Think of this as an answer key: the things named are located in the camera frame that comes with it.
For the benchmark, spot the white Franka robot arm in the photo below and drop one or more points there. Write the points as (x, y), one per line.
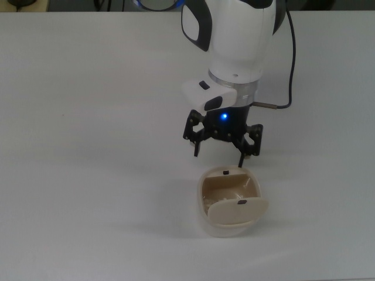
(240, 44)

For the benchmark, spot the black rounded object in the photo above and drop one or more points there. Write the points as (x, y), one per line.
(22, 2)

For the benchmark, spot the small cream bin with lid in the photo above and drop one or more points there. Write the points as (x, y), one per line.
(222, 229)

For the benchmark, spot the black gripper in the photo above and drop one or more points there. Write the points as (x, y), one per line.
(231, 126)

